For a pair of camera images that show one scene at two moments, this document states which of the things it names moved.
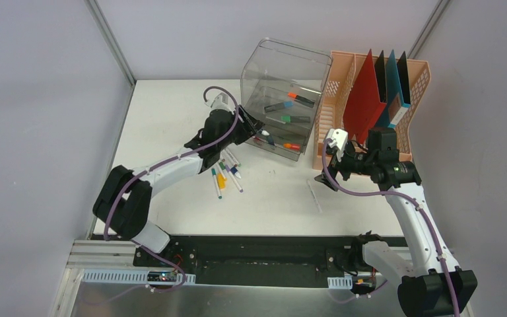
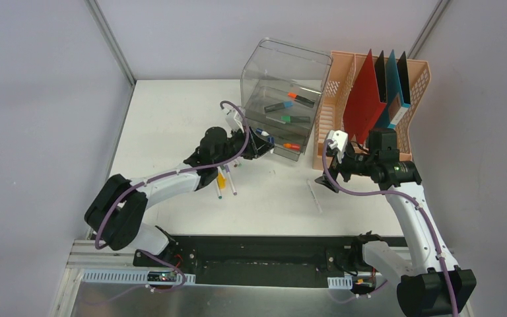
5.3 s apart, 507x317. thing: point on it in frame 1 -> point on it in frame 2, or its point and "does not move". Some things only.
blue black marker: (278, 105) does not move
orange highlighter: (301, 100) does not move
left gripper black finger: (246, 127) -> (259, 146)
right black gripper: (346, 176) does not move
